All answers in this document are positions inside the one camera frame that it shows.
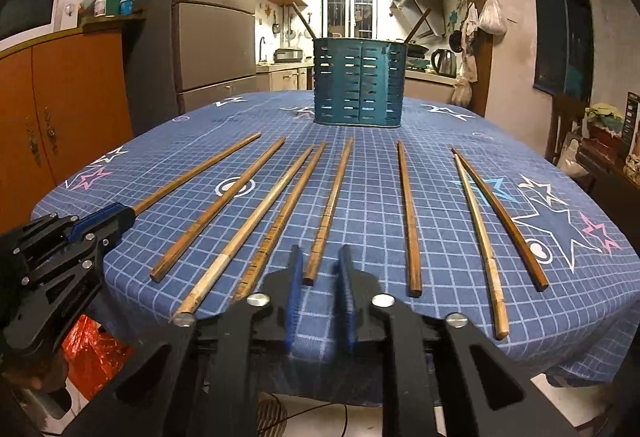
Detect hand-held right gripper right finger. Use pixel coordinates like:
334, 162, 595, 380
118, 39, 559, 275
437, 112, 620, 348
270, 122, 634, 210
337, 244, 583, 437

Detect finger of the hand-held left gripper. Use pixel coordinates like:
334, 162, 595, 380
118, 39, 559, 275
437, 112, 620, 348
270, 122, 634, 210
0, 203, 137, 259
0, 223, 134, 354

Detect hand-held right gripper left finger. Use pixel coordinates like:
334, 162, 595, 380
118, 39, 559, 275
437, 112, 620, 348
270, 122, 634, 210
65, 244, 305, 437

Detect brown wooden chopstick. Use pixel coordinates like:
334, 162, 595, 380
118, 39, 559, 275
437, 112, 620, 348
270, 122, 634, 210
150, 137, 287, 283
403, 7, 433, 43
451, 146, 550, 293
303, 136, 356, 286
235, 142, 328, 303
396, 141, 424, 297
131, 132, 263, 216
289, 4, 318, 42

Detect teal slotted utensil holder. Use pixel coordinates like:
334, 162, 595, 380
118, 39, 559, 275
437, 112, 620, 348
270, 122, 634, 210
312, 36, 407, 128

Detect person's left hand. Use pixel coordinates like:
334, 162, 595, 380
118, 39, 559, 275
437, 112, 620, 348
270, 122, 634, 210
0, 349, 67, 394

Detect red plastic bag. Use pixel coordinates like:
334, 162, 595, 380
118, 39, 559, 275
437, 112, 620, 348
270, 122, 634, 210
62, 314, 133, 400

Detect blue checked star tablecloth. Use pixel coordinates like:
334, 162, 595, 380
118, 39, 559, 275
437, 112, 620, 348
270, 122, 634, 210
31, 90, 640, 410

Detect white microwave oven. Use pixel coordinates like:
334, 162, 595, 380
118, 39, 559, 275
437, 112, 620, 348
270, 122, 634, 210
0, 0, 83, 53

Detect silver refrigerator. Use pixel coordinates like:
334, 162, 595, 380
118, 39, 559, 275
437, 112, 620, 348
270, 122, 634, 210
110, 0, 258, 114

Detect steel electric kettle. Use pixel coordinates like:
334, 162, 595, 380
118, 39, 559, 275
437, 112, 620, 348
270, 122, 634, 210
431, 48, 458, 78

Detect hanging cloth bags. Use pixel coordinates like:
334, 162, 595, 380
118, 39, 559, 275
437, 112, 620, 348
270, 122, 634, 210
452, 2, 481, 108

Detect wooden chair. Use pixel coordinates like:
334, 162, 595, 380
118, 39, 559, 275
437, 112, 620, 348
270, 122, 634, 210
547, 92, 591, 168

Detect barred kitchen window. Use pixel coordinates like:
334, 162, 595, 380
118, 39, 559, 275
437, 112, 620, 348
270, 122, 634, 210
320, 0, 388, 40

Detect steel range hood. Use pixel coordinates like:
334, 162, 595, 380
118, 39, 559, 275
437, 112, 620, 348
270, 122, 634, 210
390, 0, 446, 38

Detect potted flowers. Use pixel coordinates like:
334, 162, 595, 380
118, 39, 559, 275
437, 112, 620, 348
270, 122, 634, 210
585, 103, 626, 138

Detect white hanging plastic bag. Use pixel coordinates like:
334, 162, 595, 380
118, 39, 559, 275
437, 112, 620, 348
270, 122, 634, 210
477, 0, 508, 36

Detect black printed box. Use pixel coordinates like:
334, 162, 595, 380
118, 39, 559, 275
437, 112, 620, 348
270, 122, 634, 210
622, 91, 640, 158

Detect dark room window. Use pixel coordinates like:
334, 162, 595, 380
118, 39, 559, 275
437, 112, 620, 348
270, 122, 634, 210
525, 0, 596, 98

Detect black floor cable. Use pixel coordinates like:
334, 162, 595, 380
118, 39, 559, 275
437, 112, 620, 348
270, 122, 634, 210
255, 392, 351, 437

